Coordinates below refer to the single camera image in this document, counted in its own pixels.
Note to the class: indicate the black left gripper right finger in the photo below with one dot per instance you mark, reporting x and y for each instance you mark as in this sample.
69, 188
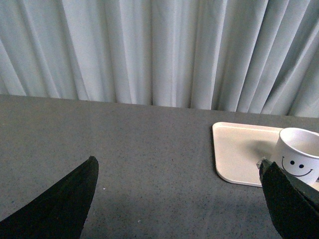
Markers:
293, 205

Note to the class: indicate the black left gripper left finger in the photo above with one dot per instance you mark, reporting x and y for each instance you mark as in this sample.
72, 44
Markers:
58, 213

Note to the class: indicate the white mug with black handle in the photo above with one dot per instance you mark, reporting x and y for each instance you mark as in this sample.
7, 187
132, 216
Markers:
297, 152

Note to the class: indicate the beige rectangular plastic tray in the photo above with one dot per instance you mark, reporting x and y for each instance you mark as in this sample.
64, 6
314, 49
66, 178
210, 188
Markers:
238, 149

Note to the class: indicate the light grey pleated curtain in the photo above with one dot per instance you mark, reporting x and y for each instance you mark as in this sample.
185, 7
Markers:
250, 56

